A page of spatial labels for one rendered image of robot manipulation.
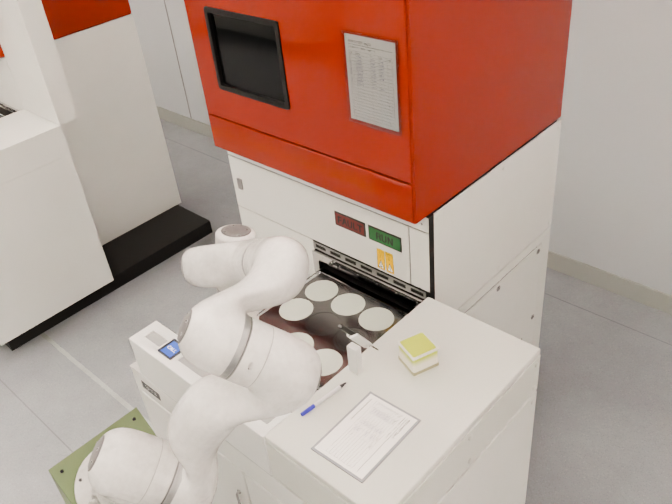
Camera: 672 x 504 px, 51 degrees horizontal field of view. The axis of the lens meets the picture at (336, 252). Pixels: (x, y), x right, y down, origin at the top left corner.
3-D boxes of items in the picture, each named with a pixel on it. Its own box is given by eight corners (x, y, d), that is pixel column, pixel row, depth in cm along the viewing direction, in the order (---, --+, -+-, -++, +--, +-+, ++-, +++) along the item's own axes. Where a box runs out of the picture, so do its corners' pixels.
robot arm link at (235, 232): (217, 298, 145) (260, 292, 148) (215, 241, 139) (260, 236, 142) (209, 279, 152) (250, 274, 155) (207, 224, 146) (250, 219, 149)
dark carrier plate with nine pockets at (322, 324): (321, 273, 218) (321, 272, 218) (408, 317, 198) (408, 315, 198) (237, 333, 199) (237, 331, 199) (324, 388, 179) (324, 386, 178)
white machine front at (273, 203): (250, 238, 252) (230, 138, 229) (435, 330, 203) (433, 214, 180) (244, 242, 250) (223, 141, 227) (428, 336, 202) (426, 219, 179)
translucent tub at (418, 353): (423, 350, 176) (422, 329, 173) (439, 368, 171) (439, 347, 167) (397, 361, 174) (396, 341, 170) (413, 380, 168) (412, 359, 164)
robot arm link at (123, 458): (153, 518, 141) (187, 517, 121) (64, 490, 135) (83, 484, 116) (174, 459, 147) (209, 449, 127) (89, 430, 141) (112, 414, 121)
